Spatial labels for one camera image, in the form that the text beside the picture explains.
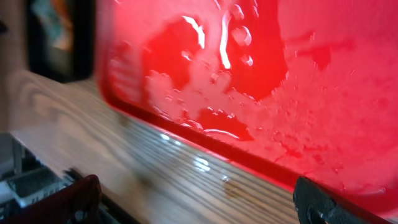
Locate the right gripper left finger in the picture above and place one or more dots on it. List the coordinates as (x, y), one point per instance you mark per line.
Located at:
(83, 195)

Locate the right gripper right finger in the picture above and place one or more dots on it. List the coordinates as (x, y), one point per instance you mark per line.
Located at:
(315, 205)

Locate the orange green sponge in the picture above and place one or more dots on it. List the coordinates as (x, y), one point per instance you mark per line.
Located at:
(56, 18)

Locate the red plastic tray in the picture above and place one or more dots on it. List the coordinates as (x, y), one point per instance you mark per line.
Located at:
(281, 88)

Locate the black water tray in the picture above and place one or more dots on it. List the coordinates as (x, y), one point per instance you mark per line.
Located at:
(61, 65)

